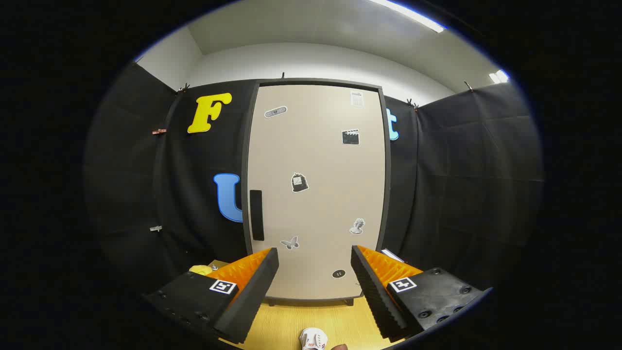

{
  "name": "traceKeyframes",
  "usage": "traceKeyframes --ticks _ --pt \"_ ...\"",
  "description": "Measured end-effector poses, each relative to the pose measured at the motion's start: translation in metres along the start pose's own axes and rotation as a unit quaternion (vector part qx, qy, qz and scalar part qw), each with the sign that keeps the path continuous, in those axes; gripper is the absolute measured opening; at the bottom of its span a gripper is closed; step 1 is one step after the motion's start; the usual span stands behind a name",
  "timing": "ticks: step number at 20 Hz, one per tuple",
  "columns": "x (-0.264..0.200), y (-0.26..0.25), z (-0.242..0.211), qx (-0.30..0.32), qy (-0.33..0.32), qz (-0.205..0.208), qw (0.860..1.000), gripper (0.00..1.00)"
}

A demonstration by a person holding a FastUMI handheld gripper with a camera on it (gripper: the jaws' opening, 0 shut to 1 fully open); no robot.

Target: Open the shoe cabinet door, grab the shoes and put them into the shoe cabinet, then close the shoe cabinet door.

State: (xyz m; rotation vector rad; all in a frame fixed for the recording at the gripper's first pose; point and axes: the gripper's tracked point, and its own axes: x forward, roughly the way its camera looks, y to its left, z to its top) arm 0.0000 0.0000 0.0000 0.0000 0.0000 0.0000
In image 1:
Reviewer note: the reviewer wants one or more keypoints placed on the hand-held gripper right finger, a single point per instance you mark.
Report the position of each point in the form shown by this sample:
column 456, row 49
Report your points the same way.
column 374, row 296

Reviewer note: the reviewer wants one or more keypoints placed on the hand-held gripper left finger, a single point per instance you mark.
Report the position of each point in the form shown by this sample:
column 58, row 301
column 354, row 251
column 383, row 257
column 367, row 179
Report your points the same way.
column 252, row 296

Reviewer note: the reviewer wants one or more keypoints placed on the white shoe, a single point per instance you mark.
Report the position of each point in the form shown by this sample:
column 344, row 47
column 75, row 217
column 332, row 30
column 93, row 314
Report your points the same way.
column 312, row 339

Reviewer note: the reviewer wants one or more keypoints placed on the grey shoe cabinet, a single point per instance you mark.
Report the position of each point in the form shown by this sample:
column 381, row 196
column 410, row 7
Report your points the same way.
column 316, row 82

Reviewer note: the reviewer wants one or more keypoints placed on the yellow plush toy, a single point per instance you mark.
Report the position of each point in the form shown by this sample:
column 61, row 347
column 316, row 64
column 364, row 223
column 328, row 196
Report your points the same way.
column 199, row 269

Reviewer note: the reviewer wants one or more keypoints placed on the black backdrop cloth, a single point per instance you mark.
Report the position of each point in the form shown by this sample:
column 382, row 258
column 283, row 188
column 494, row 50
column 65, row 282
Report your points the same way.
column 184, row 194

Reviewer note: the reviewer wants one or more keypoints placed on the short ceiling light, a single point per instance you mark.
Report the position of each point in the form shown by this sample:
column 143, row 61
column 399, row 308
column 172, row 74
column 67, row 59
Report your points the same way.
column 499, row 76

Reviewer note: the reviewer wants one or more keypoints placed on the long ceiling light strip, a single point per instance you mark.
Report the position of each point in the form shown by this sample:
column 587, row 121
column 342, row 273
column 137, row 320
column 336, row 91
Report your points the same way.
column 408, row 14

